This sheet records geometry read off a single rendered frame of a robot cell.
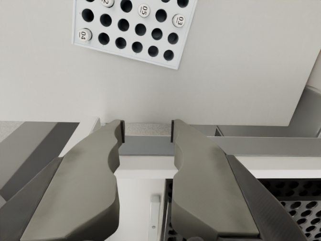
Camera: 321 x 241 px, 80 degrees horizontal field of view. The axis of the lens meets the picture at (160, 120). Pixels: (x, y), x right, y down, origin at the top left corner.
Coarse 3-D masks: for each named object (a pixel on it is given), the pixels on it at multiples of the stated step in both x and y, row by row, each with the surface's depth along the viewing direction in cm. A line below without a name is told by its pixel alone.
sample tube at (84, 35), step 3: (78, 30) 20; (81, 30) 20; (84, 30) 20; (87, 30) 21; (78, 33) 20; (81, 33) 20; (84, 33) 20; (87, 33) 20; (90, 33) 21; (78, 36) 20; (81, 36) 20; (84, 36) 20; (87, 36) 20; (90, 36) 21; (81, 39) 20; (84, 39) 20; (87, 39) 20
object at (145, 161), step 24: (144, 144) 21; (168, 144) 21; (240, 144) 22; (264, 144) 23; (288, 144) 23; (312, 144) 23; (120, 168) 18; (144, 168) 18; (168, 168) 18; (264, 168) 19; (288, 168) 19; (312, 168) 20; (120, 192) 27; (144, 192) 28; (120, 216) 30; (144, 216) 30; (120, 240) 33; (144, 240) 33
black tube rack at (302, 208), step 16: (272, 192) 24; (288, 192) 25; (304, 192) 25; (320, 192) 25; (288, 208) 21; (304, 208) 21; (320, 208) 22; (304, 224) 23; (320, 224) 23; (160, 240) 27; (320, 240) 25
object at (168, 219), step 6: (168, 198) 20; (168, 204) 20; (168, 210) 20; (168, 216) 21; (168, 222) 21; (168, 228) 22; (168, 234) 22; (174, 234) 22; (168, 240) 23; (174, 240) 23
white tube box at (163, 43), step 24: (96, 0) 20; (120, 0) 20; (144, 0) 20; (168, 0) 23; (192, 0) 20; (72, 24) 21; (96, 24) 21; (120, 24) 24; (144, 24) 21; (168, 24) 21; (96, 48) 22; (120, 48) 23; (144, 48) 22; (168, 48) 23
